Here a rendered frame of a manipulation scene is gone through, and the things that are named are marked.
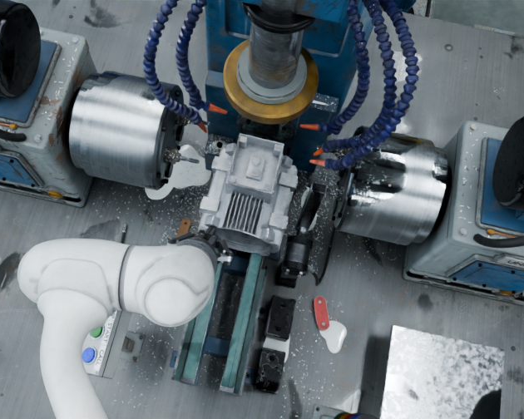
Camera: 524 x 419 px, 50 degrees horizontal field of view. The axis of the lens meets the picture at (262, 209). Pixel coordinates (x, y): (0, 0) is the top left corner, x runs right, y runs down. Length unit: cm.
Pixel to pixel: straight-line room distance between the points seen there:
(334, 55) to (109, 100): 51
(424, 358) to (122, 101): 90
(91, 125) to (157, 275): 54
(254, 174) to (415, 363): 58
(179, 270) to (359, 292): 79
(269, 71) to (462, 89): 95
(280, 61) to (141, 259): 40
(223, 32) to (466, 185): 63
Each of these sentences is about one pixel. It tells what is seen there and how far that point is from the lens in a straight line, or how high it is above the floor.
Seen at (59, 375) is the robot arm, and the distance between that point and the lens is 81.
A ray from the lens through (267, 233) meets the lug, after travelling 121.
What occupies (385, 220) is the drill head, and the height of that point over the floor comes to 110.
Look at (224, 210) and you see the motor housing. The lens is 123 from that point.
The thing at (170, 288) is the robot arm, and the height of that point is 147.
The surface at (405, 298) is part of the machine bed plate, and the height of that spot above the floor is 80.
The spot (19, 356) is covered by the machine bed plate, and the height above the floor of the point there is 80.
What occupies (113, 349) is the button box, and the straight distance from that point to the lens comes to 122.
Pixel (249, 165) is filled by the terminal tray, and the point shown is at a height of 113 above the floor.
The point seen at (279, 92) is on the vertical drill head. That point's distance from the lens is 104.
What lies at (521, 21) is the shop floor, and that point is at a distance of 321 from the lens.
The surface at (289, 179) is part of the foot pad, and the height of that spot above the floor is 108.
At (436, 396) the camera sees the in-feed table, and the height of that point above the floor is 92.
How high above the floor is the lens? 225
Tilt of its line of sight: 71 degrees down
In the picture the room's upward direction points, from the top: 10 degrees clockwise
